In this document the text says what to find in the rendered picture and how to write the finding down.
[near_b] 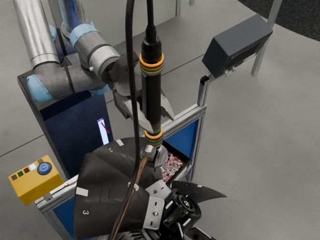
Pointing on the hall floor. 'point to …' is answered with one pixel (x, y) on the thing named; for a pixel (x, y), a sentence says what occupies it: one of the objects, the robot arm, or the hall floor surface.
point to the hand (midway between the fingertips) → (160, 119)
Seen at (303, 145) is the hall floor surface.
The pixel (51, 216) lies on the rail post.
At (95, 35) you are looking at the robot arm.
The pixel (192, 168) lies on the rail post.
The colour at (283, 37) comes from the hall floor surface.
